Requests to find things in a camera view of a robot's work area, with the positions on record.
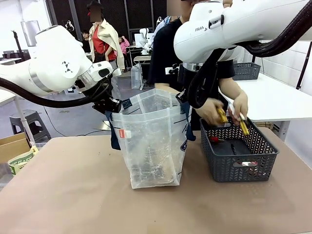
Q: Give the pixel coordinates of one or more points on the dark grey plastic basket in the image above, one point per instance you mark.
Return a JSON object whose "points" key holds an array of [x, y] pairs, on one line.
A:
{"points": [[246, 72], [239, 170]]}

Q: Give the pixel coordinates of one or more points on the grey plastic stool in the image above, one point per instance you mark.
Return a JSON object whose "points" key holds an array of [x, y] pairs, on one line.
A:
{"points": [[30, 122]]}

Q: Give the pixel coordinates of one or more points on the black light stand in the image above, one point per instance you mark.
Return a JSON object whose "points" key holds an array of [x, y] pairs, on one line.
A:
{"points": [[17, 42]]}

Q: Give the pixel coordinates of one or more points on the mannequin in cream jacket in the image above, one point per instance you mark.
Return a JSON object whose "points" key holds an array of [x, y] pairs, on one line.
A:
{"points": [[104, 39]]}

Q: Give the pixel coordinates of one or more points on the person in black t-shirt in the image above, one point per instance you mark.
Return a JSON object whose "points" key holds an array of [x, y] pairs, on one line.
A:
{"points": [[165, 53]]}

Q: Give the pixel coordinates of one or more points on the person's left hand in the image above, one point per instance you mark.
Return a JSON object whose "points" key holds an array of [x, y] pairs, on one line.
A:
{"points": [[241, 104]]}

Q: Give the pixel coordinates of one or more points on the person's left forearm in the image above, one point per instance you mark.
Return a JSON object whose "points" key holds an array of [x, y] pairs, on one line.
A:
{"points": [[231, 86]]}

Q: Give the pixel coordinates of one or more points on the white lab robot arm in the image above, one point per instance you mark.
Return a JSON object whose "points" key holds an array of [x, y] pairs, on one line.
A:
{"points": [[145, 41], [70, 25]]}

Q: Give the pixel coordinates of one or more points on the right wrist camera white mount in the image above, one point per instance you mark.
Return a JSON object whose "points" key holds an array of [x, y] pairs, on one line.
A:
{"points": [[168, 70]]}

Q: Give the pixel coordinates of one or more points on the brown cardboard box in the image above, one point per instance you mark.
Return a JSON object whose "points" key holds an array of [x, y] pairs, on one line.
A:
{"points": [[12, 146]]}

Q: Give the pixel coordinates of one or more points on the green printed paper bag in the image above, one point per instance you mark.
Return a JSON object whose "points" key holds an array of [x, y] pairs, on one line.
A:
{"points": [[22, 161]]}

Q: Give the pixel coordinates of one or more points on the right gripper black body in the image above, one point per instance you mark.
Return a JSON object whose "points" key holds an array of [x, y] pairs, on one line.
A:
{"points": [[185, 75]]}

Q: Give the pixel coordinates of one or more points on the tall clear plastic container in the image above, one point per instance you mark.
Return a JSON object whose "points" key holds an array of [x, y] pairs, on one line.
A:
{"points": [[136, 75]]}

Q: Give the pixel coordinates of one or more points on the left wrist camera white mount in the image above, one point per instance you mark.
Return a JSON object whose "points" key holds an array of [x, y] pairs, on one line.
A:
{"points": [[117, 72]]}

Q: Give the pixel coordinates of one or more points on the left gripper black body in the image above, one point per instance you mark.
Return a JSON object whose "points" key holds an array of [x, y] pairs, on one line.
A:
{"points": [[97, 97]]}

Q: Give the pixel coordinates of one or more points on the slim black tool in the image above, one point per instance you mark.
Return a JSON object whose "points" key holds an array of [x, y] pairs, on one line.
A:
{"points": [[233, 149]]}

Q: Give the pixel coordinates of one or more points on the grey rectangular panel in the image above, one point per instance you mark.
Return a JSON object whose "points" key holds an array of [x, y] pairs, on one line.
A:
{"points": [[28, 31]]}

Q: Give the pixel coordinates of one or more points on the white side table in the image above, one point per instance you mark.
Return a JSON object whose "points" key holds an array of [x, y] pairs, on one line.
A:
{"points": [[273, 100]]}

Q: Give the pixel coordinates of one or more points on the white table with pole leg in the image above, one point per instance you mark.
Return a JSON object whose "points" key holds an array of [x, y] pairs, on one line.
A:
{"points": [[23, 117]]}

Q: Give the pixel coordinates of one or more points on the table with black underside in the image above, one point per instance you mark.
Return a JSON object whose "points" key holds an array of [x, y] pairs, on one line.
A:
{"points": [[143, 59]]}

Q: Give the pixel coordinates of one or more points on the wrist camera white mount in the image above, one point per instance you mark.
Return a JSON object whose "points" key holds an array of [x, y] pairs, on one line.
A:
{"points": [[168, 70], [117, 72]]}

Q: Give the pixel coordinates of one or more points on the person's right hand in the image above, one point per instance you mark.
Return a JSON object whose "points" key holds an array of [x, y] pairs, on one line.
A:
{"points": [[210, 112]]}

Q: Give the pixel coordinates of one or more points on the black slanted tripod leg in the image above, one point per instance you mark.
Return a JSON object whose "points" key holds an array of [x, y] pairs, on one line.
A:
{"points": [[304, 63]]}

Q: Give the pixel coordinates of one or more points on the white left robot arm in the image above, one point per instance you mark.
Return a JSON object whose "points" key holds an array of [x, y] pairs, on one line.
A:
{"points": [[53, 61]]}

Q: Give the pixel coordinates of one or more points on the person in pink top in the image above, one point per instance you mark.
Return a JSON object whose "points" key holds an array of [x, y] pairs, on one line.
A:
{"points": [[124, 46]]}

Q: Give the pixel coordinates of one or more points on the seated person in black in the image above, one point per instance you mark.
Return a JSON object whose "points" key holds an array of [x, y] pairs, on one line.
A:
{"points": [[85, 42]]}

